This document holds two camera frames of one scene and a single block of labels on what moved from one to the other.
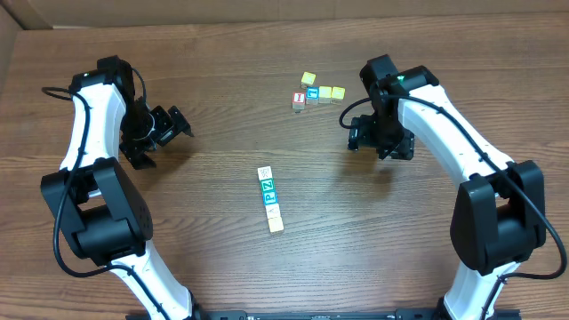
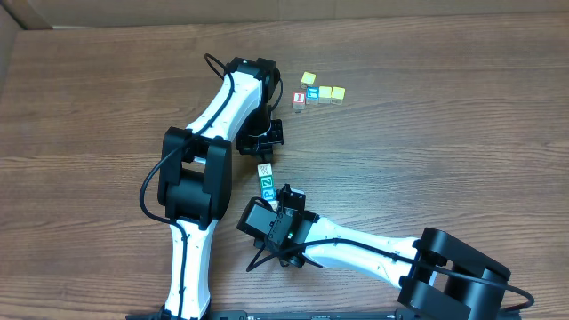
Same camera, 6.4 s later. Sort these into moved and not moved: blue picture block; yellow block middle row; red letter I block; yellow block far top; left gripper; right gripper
Moved: right gripper; left gripper
Not moved: yellow block far top; yellow block middle row; blue picture block; red letter I block
